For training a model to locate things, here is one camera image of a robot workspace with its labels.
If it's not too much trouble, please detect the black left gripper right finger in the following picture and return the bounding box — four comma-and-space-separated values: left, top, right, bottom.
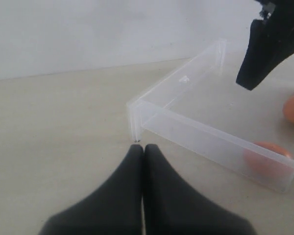
142, 144, 256, 235

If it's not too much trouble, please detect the clear plastic bin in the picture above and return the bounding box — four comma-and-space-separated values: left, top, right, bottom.
127, 40, 294, 192

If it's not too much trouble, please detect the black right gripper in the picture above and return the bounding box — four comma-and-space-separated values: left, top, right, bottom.
236, 0, 294, 91

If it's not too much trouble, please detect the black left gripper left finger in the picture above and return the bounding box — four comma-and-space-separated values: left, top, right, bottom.
39, 144, 144, 235

